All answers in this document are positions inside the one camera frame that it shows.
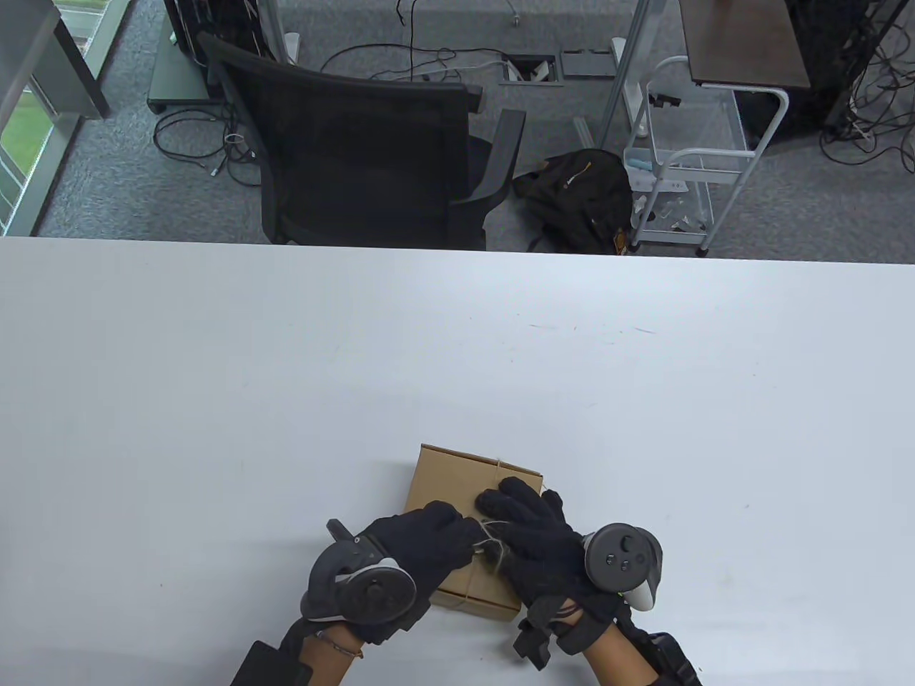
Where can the person's right forearm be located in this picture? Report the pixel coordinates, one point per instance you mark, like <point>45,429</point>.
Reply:
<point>618,661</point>

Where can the black mesh office chair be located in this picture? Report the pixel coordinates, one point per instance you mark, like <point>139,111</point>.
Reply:
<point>357,157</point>

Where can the black forearm battery pack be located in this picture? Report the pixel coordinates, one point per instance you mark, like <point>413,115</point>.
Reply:
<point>672,661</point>
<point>268,668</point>

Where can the black backpack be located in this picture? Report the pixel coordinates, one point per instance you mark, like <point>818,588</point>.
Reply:
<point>579,193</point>

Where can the person's right hand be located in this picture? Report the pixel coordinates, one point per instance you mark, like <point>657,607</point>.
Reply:
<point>543,557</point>

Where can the brown cardboard box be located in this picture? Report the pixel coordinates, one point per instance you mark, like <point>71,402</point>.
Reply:
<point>443,479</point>

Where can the dark brown side table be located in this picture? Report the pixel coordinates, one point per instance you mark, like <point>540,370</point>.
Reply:
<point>743,43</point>

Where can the grey aluminium post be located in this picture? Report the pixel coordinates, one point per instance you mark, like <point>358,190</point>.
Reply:
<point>622,64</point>

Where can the thin jute twine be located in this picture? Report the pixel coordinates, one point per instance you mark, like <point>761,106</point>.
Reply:
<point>492,549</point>

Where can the black equipment rack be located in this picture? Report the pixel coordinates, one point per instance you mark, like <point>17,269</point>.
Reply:
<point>214,21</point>

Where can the grey stand base plate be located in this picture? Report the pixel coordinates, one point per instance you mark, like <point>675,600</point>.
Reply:
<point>179,78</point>

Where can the grey floor outlet box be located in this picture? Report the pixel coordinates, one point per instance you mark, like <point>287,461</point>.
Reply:
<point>529,68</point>

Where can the grey floor cover plate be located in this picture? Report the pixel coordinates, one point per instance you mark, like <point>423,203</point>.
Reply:
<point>586,63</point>

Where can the person's left forearm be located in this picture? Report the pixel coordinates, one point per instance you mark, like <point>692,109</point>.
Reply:
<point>325,664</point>

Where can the person's left hand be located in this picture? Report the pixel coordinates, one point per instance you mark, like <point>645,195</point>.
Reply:
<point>429,550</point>

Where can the grey and white hand controller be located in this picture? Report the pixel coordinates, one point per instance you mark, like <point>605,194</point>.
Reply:
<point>364,589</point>
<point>622,561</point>

